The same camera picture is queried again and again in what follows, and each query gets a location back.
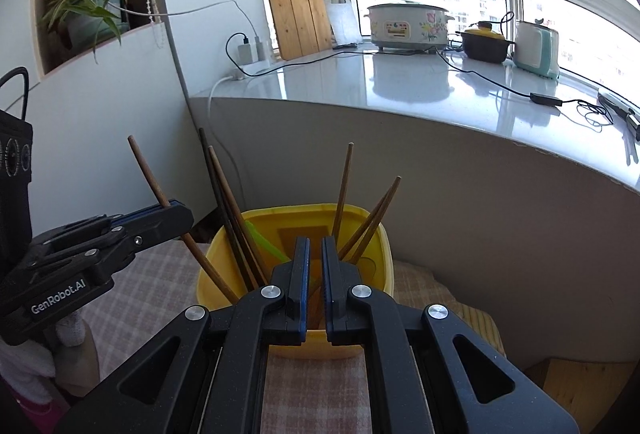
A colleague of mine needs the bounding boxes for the white power strip with cables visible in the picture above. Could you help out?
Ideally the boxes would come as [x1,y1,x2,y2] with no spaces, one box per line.
[225,31,281,77]

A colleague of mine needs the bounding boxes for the tangled black cable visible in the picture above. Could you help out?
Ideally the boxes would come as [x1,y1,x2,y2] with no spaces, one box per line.
[560,98,622,129]

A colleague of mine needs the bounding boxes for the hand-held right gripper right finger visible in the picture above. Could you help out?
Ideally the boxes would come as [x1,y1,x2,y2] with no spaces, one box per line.
[322,236,581,434]

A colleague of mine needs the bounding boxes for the green plastic spoon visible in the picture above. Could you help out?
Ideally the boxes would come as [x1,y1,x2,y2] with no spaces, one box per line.
[244,220,291,265]

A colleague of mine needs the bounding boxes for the pink plastic object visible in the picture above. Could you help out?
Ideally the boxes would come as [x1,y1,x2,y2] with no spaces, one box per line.
[15,391,68,434]

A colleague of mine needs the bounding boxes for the thick white power cable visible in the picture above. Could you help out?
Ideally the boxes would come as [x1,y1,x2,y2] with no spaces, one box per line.
[206,71,248,210]

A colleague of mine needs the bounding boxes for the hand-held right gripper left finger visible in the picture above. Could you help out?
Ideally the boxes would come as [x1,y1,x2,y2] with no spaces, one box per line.
[55,238,311,434]

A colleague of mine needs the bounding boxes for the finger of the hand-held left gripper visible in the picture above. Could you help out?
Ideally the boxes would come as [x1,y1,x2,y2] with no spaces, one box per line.
[32,200,182,260]
[10,205,195,295]

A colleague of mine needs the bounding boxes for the wooden stool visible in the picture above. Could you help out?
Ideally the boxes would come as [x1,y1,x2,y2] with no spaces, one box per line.
[520,356,631,434]

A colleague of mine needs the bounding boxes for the thin white cable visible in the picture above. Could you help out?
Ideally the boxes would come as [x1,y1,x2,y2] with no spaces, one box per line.
[120,0,261,46]

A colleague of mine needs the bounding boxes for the white cutting board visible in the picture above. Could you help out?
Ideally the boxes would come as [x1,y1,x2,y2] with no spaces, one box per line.
[322,0,358,47]

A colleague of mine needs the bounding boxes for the yellow plastic container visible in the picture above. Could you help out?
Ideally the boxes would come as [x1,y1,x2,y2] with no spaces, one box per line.
[196,203,396,361]

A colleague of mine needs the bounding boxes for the beige woven mat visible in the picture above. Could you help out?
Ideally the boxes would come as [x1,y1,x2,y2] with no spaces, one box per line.
[392,264,506,355]

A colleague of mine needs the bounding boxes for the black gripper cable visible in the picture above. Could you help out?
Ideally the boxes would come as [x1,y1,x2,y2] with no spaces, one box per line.
[0,66,30,120]

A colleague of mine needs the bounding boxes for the teal white electric kettle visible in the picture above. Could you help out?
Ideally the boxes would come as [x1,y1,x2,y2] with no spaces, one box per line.
[512,18,561,79]

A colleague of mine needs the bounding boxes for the black chopstick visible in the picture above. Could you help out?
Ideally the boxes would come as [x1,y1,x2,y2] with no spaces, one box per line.
[198,128,261,290]

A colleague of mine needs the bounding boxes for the brown wooden chopstick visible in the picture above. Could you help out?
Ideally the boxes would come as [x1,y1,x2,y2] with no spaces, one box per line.
[331,142,356,242]
[207,145,269,287]
[349,194,391,265]
[339,175,402,261]
[127,135,240,304]

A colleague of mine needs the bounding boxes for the person's left hand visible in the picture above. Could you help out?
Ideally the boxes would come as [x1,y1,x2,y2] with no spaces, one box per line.
[0,309,83,405]

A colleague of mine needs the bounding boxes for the pink checked cloth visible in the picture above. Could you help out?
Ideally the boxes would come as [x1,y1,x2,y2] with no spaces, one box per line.
[50,241,451,434]

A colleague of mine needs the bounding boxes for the white floral electric cooker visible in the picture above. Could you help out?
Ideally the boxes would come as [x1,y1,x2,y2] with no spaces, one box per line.
[363,0,456,55]

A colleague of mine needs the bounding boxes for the black pot yellow lid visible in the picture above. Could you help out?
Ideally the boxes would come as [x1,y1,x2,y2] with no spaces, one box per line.
[459,21,516,64]

